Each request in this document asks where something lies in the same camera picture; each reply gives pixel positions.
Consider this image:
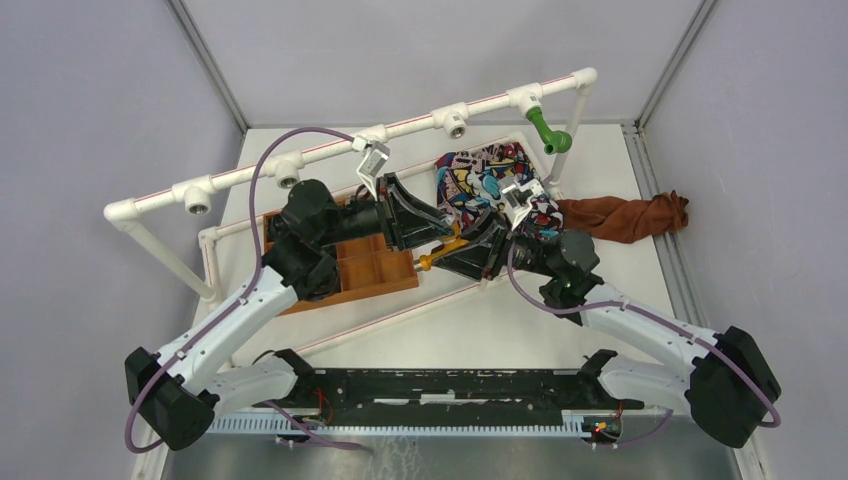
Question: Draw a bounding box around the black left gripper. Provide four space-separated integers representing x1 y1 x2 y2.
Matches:
316 173 455 252

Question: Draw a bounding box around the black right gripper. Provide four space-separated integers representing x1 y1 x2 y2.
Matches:
431 207 560 282

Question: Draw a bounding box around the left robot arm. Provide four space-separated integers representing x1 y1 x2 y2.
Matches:
124 173 453 453

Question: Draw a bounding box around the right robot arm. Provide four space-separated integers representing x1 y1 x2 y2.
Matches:
417 211 782 448

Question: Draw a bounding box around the green plastic water faucet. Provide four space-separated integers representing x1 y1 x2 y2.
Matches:
525 106 573 155

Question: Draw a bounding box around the wooden compartment tray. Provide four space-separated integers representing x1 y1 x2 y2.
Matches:
282 234 419 315

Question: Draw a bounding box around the comic print cloth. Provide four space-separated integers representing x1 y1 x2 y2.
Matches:
435 142 539 231

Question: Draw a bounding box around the brown cloth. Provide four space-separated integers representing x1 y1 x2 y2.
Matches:
557 191 690 244

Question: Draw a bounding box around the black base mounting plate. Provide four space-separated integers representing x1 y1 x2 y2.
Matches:
275 368 645 427

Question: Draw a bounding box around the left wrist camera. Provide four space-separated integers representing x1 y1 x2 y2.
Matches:
352 135 390 197

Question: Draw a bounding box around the white pvc pipe frame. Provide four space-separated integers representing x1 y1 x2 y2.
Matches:
103 67 598 320

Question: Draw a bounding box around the white slotted cable duct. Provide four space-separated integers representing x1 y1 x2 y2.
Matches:
207 411 591 439

